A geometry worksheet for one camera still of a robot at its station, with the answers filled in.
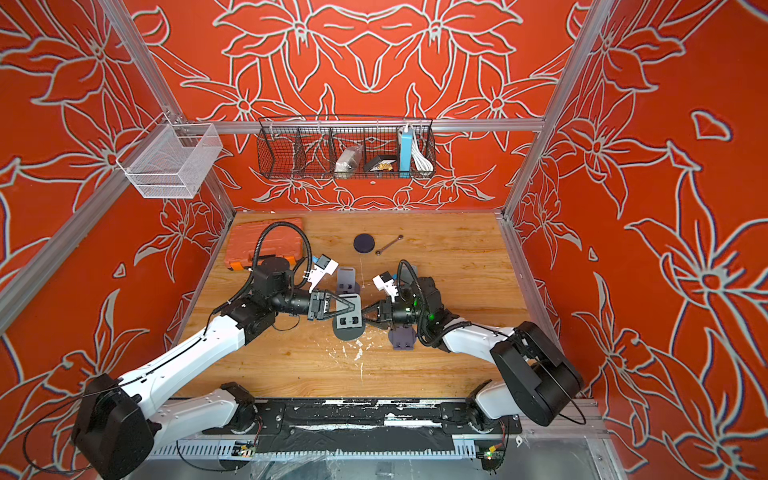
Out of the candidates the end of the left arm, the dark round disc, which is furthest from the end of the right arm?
the dark round disc

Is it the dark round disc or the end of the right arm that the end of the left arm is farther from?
the dark round disc

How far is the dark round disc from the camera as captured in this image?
3.60ft
